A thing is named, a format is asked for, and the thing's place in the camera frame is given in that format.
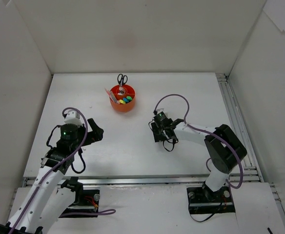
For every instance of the aluminium front rail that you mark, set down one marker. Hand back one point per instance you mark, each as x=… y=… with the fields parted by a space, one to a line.
x=169 y=195

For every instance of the aluminium rail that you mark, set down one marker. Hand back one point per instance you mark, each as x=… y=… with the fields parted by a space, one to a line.
x=169 y=195
x=236 y=120

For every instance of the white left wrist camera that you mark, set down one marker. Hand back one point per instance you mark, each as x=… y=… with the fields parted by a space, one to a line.
x=73 y=117

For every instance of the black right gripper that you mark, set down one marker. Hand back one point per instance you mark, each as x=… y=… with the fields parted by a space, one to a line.
x=158 y=134

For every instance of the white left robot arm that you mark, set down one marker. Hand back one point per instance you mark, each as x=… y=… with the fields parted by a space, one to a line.
x=51 y=195

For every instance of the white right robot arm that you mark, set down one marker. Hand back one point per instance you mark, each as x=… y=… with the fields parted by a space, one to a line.
x=225 y=149

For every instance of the aluminium right side rail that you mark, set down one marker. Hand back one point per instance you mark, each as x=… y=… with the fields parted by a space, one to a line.
x=236 y=120

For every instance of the orange round pen holder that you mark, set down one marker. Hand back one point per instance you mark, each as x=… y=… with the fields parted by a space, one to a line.
x=123 y=107

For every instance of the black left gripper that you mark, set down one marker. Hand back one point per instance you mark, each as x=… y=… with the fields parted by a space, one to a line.
x=89 y=136

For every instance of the black handled scissors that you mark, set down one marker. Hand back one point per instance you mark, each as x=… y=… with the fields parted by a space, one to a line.
x=122 y=79

